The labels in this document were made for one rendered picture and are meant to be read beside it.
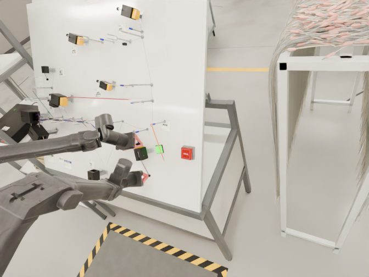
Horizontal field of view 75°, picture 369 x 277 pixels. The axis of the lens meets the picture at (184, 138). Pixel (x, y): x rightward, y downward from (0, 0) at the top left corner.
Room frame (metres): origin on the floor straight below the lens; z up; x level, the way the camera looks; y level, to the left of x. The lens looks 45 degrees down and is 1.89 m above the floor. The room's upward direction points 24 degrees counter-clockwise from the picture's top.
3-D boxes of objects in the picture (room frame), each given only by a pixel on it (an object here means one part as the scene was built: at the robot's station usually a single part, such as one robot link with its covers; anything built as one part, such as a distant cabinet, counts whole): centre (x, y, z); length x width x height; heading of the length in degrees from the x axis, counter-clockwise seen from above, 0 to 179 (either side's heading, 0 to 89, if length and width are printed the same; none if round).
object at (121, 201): (1.15, 0.70, 0.60); 0.55 x 0.02 x 0.39; 48
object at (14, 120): (1.64, 1.06, 1.09); 0.35 x 0.33 x 0.07; 48
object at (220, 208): (1.19, 0.29, 0.60); 1.17 x 0.58 x 0.40; 48
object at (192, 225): (0.78, 0.29, 0.60); 0.55 x 0.03 x 0.39; 48
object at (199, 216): (0.95, 0.50, 0.83); 1.18 x 0.05 x 0.06; 48
